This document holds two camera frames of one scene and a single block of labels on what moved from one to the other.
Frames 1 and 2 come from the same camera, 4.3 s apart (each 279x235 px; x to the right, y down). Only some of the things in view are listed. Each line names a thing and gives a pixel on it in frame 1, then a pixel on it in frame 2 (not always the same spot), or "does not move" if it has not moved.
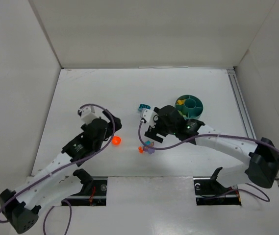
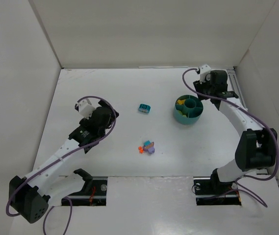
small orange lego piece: x=140 y=150 does not move
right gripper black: x=154 y=130 to x=200 y=88
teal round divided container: x=193 y=107 does not move
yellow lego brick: x=180 y=102 does not move
